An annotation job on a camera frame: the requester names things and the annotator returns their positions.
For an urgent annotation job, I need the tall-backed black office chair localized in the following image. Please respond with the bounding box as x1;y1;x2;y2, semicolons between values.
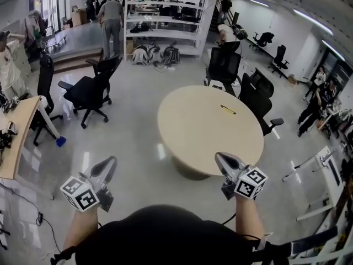
33;54;64;147

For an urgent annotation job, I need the person's right forearm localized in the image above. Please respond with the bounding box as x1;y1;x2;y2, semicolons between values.
234;194;263;240

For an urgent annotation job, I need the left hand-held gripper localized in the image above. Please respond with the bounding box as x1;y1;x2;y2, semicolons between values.
60;156;118;214

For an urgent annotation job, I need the black double door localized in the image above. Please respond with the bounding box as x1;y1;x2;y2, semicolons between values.
322;47;353;93

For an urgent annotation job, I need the black padded office chair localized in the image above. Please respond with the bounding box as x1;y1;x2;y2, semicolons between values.
238;67;285;137

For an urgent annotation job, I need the coat rack with clothes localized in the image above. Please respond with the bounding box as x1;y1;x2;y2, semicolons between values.
24;9;49;63

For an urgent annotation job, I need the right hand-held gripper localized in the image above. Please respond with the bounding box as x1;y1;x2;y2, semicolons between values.
215;151;269;202

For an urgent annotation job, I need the white desk frame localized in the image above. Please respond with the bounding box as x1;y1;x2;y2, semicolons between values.
281;145;345;222

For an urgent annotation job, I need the dark staircase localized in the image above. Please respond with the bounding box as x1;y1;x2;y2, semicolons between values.
208;0;231;33

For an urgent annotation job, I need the glass entrance door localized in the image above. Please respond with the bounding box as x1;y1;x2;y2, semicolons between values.
41;0;67;34

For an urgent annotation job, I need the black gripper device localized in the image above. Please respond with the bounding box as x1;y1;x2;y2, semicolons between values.
0;120;19;149
2;94;22;113

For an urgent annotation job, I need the person's left forearm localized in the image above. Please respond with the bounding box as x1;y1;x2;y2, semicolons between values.
62;205;100;252

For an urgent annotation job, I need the black mesh-back office chair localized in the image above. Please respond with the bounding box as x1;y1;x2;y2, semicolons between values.
205;47;243;93

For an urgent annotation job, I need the black and white backpack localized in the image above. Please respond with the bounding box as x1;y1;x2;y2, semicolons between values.
146;44;163;63
131;45;147;66
162;44;182;65

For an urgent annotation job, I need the white desk leg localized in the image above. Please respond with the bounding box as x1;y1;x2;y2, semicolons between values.
38;96;61;141

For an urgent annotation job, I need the white shelving unit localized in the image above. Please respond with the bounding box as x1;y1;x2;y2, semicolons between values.
124;0;218;61

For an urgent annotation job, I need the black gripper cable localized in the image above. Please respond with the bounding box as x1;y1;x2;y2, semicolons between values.
220;211;267;241

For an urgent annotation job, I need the black power adapter cable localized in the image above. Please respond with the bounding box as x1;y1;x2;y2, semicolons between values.
0;182;63;255

